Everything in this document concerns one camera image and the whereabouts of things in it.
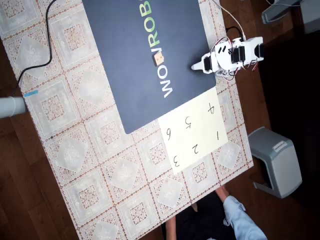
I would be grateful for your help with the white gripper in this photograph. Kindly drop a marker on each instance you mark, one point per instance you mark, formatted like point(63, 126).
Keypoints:
point(206, 64)

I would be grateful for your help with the small wooden cube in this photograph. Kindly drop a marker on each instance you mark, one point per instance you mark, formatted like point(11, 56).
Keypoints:
point(158, 59)

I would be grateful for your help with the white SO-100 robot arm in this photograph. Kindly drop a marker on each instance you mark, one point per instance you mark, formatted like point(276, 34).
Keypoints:
point(250, 47)

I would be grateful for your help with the dark blue WOWROBO mat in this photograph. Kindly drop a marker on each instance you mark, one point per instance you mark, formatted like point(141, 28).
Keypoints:
point(140, 50)

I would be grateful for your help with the grey plastic stool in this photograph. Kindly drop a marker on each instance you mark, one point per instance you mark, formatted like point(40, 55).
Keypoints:
point(277, 162)
point(278, 11)

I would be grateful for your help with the cream lace tablecloth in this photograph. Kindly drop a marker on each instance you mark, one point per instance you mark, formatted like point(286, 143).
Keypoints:
point(75, 150)

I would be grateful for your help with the person in light blue shirt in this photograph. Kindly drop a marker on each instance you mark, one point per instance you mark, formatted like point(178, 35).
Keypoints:
point(240, 220)

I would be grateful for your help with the blue tape strip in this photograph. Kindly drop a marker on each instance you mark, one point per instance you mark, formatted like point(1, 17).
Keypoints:
point(31, 94)

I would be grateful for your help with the white plastic tube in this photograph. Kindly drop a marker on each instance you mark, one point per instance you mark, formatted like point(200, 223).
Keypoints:
point(11, 107)

